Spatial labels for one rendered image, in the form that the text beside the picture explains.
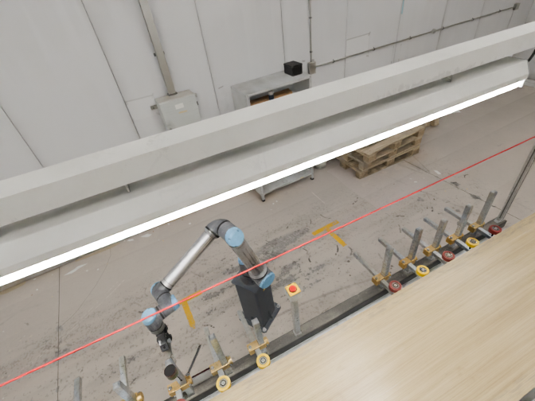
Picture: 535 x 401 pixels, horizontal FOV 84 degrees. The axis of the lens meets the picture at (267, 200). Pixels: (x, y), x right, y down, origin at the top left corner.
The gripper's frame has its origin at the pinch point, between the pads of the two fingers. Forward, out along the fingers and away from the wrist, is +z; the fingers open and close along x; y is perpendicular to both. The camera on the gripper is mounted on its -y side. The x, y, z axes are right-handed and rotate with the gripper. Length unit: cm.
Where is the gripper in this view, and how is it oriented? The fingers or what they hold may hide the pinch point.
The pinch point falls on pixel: (169, 344)
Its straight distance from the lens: 227.1
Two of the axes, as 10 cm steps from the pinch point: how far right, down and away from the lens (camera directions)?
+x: -9.0, 3.6, -2.7
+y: -4.3, -5.6, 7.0
